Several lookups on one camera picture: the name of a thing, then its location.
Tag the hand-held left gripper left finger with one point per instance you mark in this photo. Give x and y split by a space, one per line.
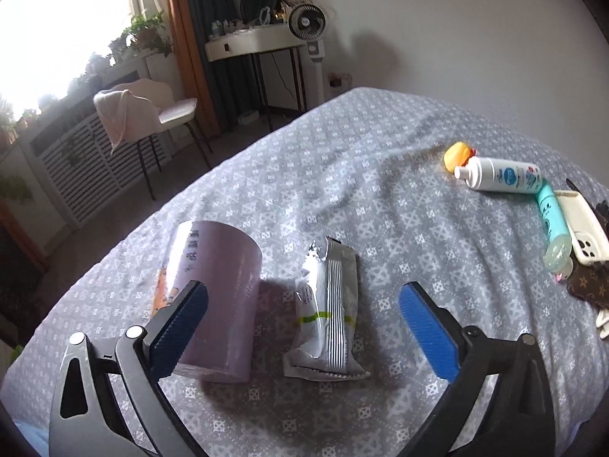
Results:
178 328

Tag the pale pink towel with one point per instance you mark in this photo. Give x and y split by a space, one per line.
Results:
119 114

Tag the purple paper roll pack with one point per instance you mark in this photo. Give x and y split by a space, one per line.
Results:
223 290

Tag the brown patterned wallet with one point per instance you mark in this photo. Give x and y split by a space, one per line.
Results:
590 282

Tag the white clips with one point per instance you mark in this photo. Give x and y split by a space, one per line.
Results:
603 324

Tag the orange curtain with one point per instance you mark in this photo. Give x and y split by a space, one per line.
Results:
183 33

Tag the white spray bottle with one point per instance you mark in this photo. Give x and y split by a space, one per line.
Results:
504 176

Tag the yellow rubber duck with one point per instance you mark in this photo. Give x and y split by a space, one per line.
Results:
456 154

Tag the black round mirror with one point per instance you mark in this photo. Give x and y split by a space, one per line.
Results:
259 0

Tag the teal tube bottle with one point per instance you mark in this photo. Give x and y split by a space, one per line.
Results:
551 214

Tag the dark blue curtain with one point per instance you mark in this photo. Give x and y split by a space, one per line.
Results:
211 4

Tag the white phone case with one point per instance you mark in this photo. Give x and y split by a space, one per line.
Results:
578 228

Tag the white vanity table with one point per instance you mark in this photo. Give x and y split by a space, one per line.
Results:
257 43

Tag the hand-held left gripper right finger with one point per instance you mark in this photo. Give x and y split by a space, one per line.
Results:
428 328

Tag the grey patterned bed sheet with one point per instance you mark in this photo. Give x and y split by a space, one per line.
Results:
380 200

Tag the wall socket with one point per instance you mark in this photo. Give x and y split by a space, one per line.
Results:
339 81

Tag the white chair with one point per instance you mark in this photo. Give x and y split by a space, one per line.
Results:
176 110

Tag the silver snack packet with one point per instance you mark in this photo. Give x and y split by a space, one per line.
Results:
328 314

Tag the white standing fan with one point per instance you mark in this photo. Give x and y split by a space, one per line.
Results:
307 23

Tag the dark hair clip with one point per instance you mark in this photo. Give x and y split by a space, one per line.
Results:
602 216

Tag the small bottles on vanity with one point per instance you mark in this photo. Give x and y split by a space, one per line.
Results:
226 27

